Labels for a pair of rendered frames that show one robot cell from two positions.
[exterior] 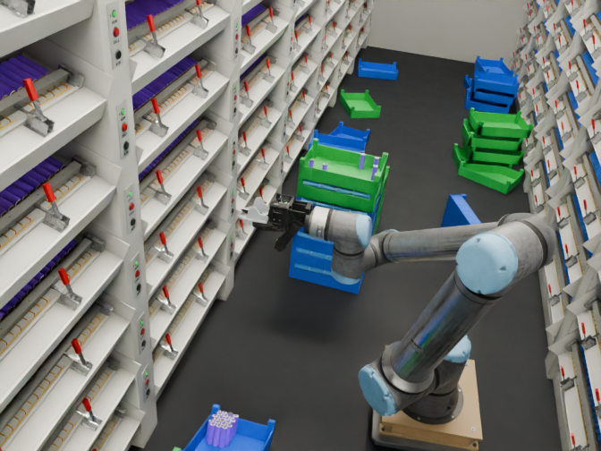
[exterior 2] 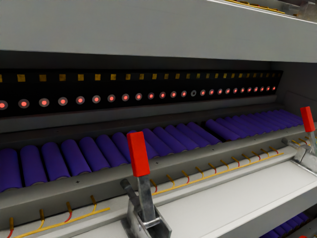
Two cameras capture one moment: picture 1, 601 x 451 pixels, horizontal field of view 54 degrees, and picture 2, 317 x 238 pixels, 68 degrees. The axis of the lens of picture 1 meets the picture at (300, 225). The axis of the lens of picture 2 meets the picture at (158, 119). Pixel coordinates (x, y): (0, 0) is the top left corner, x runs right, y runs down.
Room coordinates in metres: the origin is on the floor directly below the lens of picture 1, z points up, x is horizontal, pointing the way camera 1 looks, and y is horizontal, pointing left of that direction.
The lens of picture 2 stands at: (1.21, 0.23, 0.65)
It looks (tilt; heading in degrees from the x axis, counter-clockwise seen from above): 7 degrees down; 47
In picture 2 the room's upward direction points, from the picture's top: 3 degrees counter-clockwise
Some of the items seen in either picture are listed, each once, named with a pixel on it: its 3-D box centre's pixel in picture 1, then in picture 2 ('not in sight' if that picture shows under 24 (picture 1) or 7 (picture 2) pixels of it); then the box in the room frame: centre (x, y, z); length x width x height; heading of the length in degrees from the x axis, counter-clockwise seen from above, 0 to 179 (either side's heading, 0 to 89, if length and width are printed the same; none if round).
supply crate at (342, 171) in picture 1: (343, 165); not in sight; (2.01, -0.14, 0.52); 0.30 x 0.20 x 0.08; 77
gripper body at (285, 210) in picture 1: (291, 215); not in sight; (1.40, 0.03, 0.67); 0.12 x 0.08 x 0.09; 79
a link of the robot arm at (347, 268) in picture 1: (350, 259); not in sight; (1.38, -0.15, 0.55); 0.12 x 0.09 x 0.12; 127
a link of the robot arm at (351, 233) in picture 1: (349, 229); not in sight; (1.37, -0.14, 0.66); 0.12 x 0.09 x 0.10; 79
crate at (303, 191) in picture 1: (341, 182); not in sight; (2.01, -0.14, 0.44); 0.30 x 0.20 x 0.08; 77
